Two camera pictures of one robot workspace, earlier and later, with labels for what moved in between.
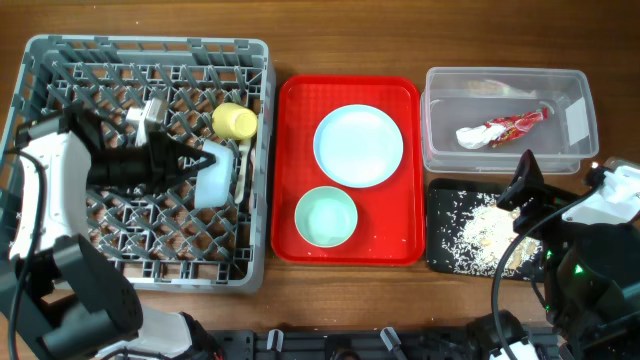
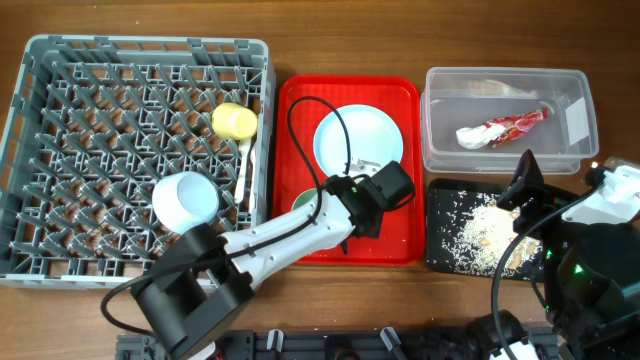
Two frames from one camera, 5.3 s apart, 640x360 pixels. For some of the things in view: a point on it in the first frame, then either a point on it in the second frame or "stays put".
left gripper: x=164 y=152 -> x=377 y=232
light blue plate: x=358 y=146 stays put
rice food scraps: x=479 y=233 stays put
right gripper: x=526 y=183 stays put
